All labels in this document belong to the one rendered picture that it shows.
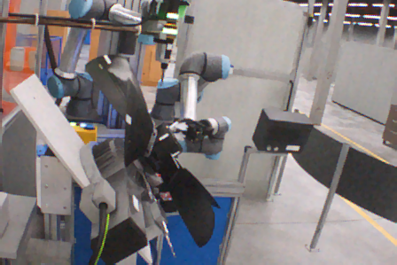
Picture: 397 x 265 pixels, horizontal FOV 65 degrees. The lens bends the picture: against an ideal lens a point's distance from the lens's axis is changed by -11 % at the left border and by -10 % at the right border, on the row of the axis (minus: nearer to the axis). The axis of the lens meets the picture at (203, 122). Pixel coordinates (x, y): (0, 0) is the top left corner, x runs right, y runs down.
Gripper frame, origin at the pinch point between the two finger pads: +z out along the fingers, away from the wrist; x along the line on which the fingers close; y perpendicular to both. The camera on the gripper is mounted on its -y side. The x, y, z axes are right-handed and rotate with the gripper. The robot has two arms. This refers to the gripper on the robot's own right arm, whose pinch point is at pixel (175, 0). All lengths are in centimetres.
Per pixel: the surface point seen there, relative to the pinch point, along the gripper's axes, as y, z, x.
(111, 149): 49, 9, 17
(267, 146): 58, -22, -65
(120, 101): 34.7, 2.5, 14.2
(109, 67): 25.1, -3.8, 17.9
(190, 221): 64, 28, -5
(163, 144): 44.7, 13.5, 1.2
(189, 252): 125, -31, -38
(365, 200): 104, -32, -178
